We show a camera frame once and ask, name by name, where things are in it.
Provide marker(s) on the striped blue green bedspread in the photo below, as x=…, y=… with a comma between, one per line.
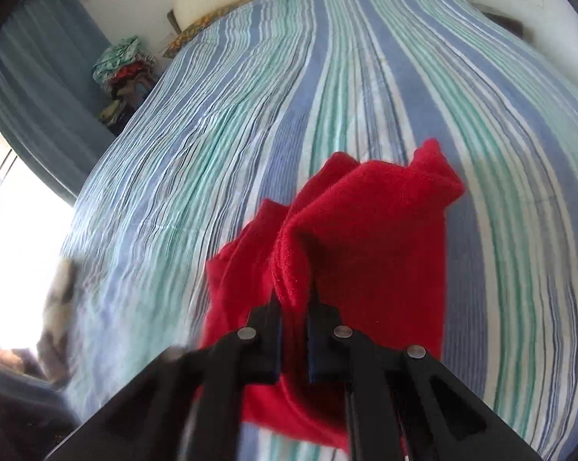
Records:
x=254, y=105

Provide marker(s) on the pile of clothes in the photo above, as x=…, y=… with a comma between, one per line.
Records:
x=125, y=72

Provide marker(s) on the red rabbit sweater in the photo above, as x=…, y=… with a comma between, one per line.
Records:
x=366, y=238

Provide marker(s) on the dark bedside table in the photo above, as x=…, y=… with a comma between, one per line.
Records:
x=513, y=25

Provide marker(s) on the patterned beige cushion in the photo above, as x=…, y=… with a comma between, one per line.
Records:
x=57, y=313

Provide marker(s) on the blue-grey curtain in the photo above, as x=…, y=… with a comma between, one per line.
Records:
x=49, y=102

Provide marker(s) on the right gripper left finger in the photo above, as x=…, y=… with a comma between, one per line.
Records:
x=147, y=417

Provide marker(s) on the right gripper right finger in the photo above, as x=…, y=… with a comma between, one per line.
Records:
x=403, y=405

